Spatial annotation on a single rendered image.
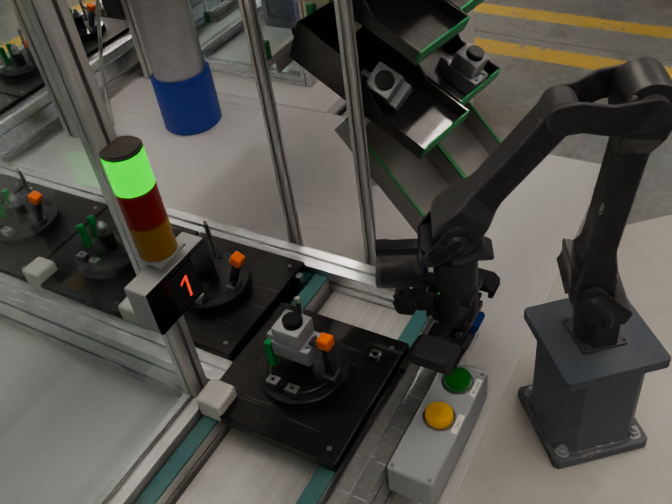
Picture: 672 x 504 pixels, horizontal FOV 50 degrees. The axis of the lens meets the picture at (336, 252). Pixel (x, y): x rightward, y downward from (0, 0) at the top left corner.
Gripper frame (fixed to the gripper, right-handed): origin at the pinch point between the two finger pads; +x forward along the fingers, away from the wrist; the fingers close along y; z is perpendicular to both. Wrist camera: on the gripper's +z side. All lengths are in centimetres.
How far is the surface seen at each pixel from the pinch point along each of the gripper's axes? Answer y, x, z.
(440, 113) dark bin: -32.6, -15.5, 15.8
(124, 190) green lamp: 19.8, -32.4, 32.2
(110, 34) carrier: -81, 8, 145
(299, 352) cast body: 10.9, -0.4, 19.6
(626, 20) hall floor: -339, 105, 38
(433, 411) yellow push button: 7.2, 7.8, 0.7
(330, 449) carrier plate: 18.9, 7.8, 11.2
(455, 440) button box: 9.5, 9.3, -3.5
